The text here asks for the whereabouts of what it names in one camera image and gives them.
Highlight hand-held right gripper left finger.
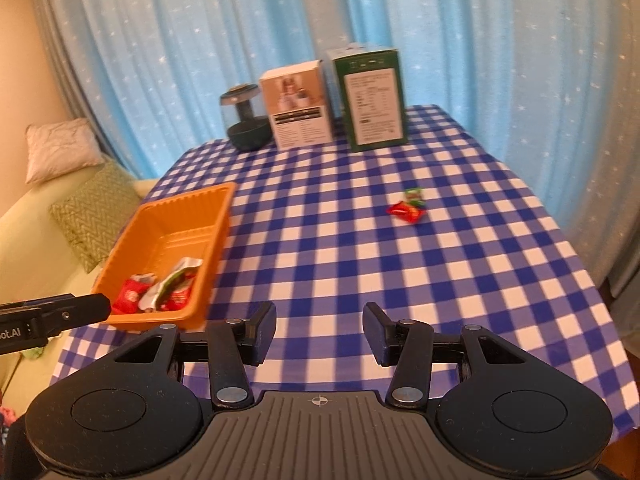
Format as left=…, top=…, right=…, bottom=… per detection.
left=114, top=301, right=277, bottom=408

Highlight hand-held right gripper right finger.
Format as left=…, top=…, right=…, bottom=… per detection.
left=362, top=302, right=528, bottom=408

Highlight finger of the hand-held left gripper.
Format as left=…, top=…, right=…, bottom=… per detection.
left=0, top=293, right=112, bottom=334

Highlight large red snack packet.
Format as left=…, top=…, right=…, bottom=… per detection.
left=112, top=273, right=157, bottom=315

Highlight red labelled snack packet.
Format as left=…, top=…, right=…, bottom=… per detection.
left=159, top=282, right=197, bottom=312

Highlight white green snack packet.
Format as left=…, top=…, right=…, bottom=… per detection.
left=138, top=257, right=204, bottom=312

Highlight small red snack packet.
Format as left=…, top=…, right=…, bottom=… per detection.
left=387, top=200, right=426, bottom=225

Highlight orange plastic basket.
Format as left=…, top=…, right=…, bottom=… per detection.
left=91, top=182, right=237, bottom=334

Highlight light green sofa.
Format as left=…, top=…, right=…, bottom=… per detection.
left=0, top=165, right=162, bottom=403

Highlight blue white checked tablecloth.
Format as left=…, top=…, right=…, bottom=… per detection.
left=50, top=104, right=636, bottom=441

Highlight green patterned pillow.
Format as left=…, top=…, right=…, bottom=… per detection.
left=48, top=162, right=142, bottom=275

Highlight white pillow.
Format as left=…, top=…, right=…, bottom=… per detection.
left=24, top=118, right=106, bottom=185

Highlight white brown carton box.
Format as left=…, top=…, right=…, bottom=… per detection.
left=258, top=60, right=335, bottom=150

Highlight green carton box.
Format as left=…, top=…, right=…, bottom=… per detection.
left=325, top=42, right=412, bottom=154

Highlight blue starry curtain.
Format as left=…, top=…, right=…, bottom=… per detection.
left=30, top=0, right=640, bottom=283

